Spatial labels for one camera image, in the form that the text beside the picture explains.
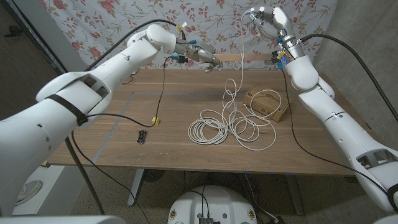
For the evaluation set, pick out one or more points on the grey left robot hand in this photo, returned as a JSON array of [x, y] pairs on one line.
[[202, 53]]

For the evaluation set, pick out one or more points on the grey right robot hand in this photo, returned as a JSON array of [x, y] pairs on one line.
[[280, 21]]

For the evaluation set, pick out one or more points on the long wooden stick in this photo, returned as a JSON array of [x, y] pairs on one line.
[[230, 57]]

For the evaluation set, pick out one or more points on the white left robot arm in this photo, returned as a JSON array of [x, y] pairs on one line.
[[109, 71]]

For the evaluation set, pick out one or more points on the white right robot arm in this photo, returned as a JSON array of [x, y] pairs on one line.
[[335, 124]]

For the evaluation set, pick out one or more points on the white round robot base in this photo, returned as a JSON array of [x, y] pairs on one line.
[[213, 202]]

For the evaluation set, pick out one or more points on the small yellow block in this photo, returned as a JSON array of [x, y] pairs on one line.
[[155, 120]]

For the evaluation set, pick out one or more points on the brown cardboard package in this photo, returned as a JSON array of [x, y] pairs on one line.
[[267, 107]]

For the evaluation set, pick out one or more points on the small black toy car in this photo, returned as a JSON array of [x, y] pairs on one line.
[[141, 137]]

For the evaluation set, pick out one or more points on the floral backdrop cloth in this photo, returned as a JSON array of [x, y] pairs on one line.
[[217, 18]]

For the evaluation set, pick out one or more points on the dark round fan grille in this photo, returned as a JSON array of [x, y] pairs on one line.
[[153, 175]]

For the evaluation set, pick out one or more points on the white table leg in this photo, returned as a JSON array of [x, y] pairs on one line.
[[136, 186]]

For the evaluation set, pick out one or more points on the grey table leg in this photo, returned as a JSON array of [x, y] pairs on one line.
[[294, 193]]

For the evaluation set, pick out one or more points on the black floor object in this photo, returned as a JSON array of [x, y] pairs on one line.
[[13, 31]]

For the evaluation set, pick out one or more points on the white floor platform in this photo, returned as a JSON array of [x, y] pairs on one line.
[[53, 186]]

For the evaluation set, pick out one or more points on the white robot torso edge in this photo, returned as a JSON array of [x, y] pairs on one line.
[[62, 220]]

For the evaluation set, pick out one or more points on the white round disc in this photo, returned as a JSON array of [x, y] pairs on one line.
[[29, 190]]

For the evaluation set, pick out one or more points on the dark baseboard rail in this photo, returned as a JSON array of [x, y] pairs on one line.
[[46, 49]]

